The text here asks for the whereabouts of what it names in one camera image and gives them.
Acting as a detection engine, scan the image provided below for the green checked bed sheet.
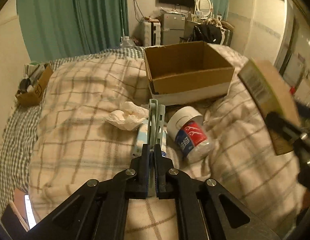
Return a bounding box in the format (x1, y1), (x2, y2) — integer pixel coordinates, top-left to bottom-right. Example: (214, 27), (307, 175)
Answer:
(0, 46), (147, 209)

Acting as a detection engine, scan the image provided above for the grey mini refrigerator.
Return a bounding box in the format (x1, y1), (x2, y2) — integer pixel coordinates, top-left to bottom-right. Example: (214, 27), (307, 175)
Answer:
(161, 13), (185, 46)

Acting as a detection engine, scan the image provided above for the cream lace cloth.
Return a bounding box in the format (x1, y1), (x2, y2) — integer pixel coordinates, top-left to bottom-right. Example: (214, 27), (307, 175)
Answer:
(105, 101), (149, 131)

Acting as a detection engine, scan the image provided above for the phone on bedside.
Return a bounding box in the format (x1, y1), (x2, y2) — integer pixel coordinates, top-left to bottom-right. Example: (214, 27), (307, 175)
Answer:
(9, 189), (37, 231)

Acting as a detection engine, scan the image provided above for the cream plaid blanket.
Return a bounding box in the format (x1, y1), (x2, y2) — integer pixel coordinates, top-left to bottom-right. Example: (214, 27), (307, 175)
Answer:
(29, 56), (304, 237)

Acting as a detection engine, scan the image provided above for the black jacket on chair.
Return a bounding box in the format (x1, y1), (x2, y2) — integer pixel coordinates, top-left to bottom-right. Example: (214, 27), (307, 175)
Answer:
(189, 24), (222, 44)

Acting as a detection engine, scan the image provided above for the white louvered wardrobe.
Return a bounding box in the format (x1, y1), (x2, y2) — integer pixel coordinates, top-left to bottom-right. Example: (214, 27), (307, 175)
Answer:
(227, 0), (294, 69)

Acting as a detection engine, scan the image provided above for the clear water jug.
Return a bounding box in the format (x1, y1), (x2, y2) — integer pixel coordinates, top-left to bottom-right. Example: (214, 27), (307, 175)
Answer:
(120, 36), (135, 48)

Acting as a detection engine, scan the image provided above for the large green curtain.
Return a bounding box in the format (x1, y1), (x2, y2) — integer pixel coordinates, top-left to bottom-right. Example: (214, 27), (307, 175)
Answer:
(17, 0), (129, 61)

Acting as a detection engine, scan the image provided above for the brown cardboard packet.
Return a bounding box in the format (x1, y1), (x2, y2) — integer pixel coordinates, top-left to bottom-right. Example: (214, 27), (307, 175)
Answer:
(237, 57), (302, 156)

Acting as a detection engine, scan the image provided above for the white oval vanity mirror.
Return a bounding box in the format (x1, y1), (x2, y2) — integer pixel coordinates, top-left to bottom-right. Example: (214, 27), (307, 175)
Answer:
(196, 0), (213, 17)

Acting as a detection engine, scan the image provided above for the small cardboard box with items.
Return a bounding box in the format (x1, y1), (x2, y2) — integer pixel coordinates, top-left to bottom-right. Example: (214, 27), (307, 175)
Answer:
(15, 63), (53, 107)

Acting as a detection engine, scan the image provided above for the large open cardboard box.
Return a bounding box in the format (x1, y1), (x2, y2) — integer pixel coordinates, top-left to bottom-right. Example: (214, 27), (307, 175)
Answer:
(144, 41), (234, 106)

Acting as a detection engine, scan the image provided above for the grey folding hook tool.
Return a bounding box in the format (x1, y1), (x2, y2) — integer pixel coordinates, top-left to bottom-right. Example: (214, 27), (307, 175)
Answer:
(147, 99), (165, 197)

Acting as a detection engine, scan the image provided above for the white suitcase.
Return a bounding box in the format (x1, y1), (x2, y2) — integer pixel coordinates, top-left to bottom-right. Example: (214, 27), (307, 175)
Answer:
(141, 20), (161, 47)

